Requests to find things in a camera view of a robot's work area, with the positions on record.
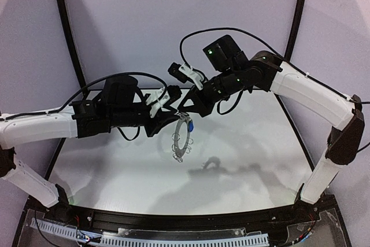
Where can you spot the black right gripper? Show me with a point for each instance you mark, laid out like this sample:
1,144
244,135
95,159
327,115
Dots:
202,100

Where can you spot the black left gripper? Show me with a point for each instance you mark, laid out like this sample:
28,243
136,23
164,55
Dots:
152,121

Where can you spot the perforated metal key ring disc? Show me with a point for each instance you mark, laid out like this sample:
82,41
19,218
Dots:
182,139

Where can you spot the blue key tag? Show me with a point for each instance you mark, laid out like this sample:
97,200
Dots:
190,126

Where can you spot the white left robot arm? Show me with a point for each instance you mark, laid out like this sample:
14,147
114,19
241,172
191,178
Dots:
121,103

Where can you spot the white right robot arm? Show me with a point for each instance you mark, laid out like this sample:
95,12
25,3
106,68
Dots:
271,73

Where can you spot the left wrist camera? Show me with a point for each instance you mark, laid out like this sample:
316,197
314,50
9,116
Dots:
171,92

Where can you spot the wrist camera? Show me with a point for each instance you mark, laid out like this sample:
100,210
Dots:
171,92
185,73

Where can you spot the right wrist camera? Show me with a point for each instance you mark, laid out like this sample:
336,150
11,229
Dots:
185,73

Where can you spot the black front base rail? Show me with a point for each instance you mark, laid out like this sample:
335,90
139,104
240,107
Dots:
274,221

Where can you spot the right black frame post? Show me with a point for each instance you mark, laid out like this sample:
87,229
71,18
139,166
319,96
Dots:
298,12

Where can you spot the black frame post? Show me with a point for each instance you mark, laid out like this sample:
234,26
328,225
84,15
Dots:
298,12
64,18

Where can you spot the white slotted cable duct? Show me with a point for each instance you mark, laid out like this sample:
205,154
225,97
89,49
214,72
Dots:
131,237

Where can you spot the left black frame post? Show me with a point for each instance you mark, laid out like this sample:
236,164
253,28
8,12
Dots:
64,18

